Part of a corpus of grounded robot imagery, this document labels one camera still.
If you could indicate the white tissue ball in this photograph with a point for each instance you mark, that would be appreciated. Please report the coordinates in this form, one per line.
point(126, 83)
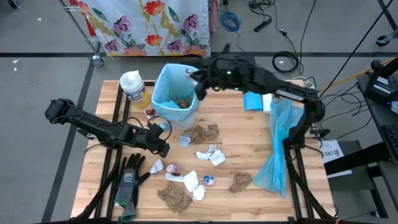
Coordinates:
point(199, 193)

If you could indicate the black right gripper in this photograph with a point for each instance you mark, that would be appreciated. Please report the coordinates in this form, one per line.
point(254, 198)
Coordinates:
point(227, 74)

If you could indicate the black chair base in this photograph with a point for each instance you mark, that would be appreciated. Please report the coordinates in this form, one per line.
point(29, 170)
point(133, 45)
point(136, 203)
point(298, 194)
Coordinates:
point(384, 40)

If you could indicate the large brown paper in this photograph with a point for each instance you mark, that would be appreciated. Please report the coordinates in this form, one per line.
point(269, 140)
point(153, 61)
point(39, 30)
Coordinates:
point(174, 197)

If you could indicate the small white paper piece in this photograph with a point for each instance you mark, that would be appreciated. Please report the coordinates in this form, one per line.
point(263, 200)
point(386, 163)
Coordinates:
point(157, 166)

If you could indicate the grey black work glove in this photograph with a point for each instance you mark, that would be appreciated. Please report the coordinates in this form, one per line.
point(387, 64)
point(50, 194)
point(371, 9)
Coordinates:
point(127, 183)
point(128, 214)

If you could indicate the white plastic trash bin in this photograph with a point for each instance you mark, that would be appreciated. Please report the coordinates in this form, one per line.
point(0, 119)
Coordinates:
point(188, 123)

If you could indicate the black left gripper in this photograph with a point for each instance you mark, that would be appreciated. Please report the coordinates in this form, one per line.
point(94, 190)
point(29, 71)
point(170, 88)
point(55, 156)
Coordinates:
point(149, 143)

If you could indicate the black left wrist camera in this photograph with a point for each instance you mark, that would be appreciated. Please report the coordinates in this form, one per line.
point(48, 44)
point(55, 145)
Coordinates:
point(154, 130)

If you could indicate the black side table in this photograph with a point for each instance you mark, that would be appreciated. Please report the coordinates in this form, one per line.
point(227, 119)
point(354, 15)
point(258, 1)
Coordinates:
point(354, 158)

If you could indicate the black desktop device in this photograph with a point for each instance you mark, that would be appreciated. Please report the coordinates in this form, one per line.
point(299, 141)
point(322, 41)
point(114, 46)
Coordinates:
point(381, 88)

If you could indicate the black floor mat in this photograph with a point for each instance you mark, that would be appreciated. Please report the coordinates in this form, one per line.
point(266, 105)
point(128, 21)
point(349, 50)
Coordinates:
point(186, 60)

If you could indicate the blue pink plastic wrapper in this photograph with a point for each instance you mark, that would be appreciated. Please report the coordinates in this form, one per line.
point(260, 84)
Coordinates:
point(208, 180)

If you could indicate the black caster wheel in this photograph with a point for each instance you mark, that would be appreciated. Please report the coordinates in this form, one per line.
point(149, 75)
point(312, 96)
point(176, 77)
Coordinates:
point(14, 3)

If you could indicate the white paper sign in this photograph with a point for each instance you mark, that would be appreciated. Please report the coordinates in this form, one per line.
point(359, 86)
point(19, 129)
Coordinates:
point(334, 149)

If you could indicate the loose blue trash bag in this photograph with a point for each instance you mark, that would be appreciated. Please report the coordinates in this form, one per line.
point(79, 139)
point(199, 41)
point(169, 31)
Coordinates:
point(273, 168)

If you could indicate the floral print curtain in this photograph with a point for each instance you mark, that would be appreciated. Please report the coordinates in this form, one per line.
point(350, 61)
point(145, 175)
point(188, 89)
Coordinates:
point(149, 28)

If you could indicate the black keyboard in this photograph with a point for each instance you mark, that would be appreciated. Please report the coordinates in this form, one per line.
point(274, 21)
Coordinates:
point(391, 140)

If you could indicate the white power strip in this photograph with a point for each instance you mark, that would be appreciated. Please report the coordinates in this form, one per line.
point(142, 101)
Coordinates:
point(310, 85)

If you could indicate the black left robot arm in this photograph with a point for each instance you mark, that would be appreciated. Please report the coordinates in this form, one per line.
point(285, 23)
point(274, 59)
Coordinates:
point(90, 123)

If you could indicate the white paper sheet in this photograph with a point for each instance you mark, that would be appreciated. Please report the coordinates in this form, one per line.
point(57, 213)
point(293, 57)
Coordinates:
point(190, 181)

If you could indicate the pinkish hanging cloth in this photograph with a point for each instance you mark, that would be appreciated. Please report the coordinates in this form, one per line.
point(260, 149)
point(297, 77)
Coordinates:
point(214, 15)

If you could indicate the black aluminium table frame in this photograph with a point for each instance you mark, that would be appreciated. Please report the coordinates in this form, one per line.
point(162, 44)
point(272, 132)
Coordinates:
point(117, 113)

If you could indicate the blue trash bag liner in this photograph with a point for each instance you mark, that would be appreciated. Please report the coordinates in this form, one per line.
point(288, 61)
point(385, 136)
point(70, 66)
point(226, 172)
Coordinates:
point(169, 87)

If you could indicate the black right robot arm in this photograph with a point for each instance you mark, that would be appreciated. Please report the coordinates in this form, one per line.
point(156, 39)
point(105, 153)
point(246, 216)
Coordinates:
point(267, 82)

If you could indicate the yellow rod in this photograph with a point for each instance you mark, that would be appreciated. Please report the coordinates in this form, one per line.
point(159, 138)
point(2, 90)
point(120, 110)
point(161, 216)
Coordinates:
point(357, 74)

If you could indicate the black power strip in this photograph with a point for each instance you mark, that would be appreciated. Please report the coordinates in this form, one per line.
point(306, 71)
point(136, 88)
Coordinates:
point(262, 25)

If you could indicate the Lysol wipes canister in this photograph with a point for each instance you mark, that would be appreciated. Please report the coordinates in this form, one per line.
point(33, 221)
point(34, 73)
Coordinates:
point(136, 93)

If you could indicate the red white wrapper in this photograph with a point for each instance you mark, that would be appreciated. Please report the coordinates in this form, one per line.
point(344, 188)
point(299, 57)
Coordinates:
point(150, 113)

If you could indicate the white paper strip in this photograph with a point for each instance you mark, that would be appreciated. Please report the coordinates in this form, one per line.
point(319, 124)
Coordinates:
point(172, 179)

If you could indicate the white bottle with blue cap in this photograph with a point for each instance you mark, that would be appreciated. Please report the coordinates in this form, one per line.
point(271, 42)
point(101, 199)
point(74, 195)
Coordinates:
point(266, 104)

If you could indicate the small pink wrapper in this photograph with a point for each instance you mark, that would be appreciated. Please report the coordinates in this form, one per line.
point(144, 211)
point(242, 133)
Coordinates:
point(171, 168)

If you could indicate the small grey white receipt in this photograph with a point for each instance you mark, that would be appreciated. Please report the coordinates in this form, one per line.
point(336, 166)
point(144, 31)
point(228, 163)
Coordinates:
point(185, 140)

